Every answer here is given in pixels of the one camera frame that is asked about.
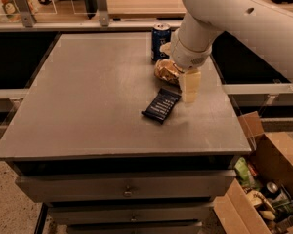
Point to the green snack bag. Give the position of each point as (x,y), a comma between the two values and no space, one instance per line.
(244,176)

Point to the blue pepsi can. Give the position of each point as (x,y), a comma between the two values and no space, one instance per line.
(160,35)

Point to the orange soda can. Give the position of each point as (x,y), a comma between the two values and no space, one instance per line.
(168,71)

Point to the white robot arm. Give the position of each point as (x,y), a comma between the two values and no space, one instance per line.
(264,28)

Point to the blue rxbar wrapper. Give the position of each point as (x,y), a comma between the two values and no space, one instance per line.
(161,107)

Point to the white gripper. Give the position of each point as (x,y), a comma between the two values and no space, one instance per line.
(188,57)

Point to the brass top drawer knob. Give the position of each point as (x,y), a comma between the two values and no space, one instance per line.
(128,192)

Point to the silver can in box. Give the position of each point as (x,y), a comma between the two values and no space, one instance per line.
(270,190)

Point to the metal bracket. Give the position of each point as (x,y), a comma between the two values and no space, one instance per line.
(103,13)
(27,17)

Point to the grey drawer cabinet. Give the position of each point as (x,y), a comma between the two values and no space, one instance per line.
(79,139)

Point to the metal bracket middle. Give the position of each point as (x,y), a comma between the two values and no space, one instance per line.
(103,13)

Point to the metal bracket left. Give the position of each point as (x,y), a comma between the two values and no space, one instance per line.
(27,17)

